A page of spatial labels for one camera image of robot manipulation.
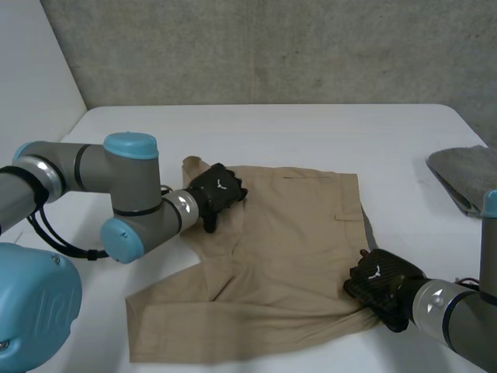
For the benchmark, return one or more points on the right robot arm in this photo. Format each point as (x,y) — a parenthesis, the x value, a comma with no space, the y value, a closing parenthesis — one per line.
(458,295)

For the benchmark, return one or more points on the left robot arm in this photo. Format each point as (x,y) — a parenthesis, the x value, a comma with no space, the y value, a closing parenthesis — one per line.
(77,217)

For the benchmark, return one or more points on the beige shorts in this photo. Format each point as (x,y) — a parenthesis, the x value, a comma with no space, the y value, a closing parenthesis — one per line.
(272,252)

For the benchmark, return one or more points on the grey towel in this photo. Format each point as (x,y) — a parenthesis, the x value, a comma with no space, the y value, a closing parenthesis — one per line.
(460,171)

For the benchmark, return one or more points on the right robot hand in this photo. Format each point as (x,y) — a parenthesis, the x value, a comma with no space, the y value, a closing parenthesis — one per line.
(376,279)

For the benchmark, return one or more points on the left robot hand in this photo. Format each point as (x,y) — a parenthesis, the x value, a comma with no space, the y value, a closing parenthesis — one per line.
(216,190)

